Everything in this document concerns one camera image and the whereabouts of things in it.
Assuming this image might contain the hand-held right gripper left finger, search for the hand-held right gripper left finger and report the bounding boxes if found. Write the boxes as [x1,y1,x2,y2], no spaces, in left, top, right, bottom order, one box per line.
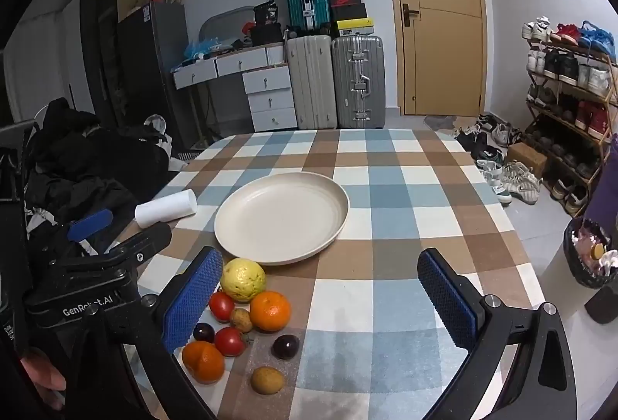
[104,246,225,420]

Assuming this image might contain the blue plastic bag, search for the blue plastic bag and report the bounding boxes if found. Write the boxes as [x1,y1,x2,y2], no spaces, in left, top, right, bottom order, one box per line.
[183,38,223,61]

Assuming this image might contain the tall dark cabinet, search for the tall dark cabinet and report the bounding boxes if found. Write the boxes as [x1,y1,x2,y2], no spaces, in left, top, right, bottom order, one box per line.
[80,0,150,126]

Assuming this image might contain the white desk with drawers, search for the white desk with drawers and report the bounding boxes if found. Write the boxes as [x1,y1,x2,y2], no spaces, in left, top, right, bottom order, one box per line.
[173,44,290,90]

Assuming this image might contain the cream round plate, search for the cream round plate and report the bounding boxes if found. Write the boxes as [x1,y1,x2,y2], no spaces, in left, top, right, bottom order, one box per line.
[214,171,350,265]

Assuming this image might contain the silver suitcase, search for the silver suitcase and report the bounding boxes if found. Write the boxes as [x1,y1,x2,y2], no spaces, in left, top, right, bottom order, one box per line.
[331,35,386,129]

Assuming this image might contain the pile of loose shoes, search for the pile of loose shoes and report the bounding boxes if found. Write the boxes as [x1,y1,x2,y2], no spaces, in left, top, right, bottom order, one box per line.
[454,113,542,206]

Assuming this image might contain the black refrigerator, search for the black refrigerator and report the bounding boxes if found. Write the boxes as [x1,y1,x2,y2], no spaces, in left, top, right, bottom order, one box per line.
[117,1,191,150]

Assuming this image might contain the purple bag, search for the purple bag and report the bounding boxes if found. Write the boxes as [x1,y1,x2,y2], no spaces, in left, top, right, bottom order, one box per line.
[586,135,618,228]

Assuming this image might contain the mesh waste bin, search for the mesh waste bin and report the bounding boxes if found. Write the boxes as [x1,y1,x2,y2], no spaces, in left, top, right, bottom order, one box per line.
[564,217,618,289]

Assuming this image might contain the pile of dark clothes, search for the pile of dark clothes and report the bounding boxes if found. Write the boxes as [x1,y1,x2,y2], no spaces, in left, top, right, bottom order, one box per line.
[24,99,187,230]

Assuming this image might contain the rows of racked shoes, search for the rows of racked shoes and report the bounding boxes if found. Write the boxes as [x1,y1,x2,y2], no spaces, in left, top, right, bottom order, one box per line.
[521,17,618,215]

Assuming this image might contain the white drawer cabinet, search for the white drawer cabinet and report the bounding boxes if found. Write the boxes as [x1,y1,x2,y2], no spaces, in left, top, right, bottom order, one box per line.
[242,66,297,132]

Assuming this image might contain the yellow-green round fruit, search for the yellow-green round fruit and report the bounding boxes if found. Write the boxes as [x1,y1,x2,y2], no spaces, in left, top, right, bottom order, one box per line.
[221,258,267,303]

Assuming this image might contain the yellow and black shoebox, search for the yellow and black shoebox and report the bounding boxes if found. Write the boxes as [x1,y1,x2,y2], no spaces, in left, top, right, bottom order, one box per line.
[336,17,375,37]

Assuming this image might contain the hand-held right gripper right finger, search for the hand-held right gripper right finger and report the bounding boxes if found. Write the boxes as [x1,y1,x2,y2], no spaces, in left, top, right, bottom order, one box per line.
[416,248,579,420]

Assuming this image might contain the red tomato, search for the red tomato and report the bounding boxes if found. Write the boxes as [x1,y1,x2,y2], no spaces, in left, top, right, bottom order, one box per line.
[214,327,248,357]
[209,291,236,323]

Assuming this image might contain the orange mandarin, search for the orange mandarin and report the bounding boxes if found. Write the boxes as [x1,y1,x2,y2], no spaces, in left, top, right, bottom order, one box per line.
[182,341,226,384]
[249,291,292,333]

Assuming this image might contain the tan wooden door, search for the tan wooden door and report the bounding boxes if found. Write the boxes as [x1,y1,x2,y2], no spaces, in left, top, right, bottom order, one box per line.
[380,0,488,117]

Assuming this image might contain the small brown longan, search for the small brown longan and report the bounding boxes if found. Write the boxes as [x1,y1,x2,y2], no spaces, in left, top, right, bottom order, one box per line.
[229,308,254,334]
[250,366,285,395]

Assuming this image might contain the beige suitcase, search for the beige suitcase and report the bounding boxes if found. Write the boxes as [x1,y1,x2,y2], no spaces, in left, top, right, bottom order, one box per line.
[286,35,338,130]

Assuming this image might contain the white paper towel roll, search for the white paper towel roll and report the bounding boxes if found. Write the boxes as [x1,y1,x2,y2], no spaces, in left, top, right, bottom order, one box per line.
[134,189,197,228]

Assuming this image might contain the black printed packet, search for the black printed packet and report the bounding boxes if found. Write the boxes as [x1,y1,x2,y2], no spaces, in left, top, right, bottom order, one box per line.
[253,2,282,26]

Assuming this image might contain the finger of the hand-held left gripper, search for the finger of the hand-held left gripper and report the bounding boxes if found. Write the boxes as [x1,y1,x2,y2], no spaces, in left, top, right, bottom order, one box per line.
[48,209,114,257]
[48,223,173,277]

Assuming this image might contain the wooden shoe rack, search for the wooden shoe rack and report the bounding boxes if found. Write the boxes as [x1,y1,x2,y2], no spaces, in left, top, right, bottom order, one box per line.
[524,17,618,218]

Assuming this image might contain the brown cardboard box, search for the brown cardboard box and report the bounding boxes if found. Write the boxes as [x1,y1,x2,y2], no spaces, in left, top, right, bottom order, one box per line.
[507,142,548,177]

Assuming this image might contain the person's left hand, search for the person's left hand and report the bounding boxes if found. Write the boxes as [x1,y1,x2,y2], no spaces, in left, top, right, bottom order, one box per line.
[20,347,67,407]

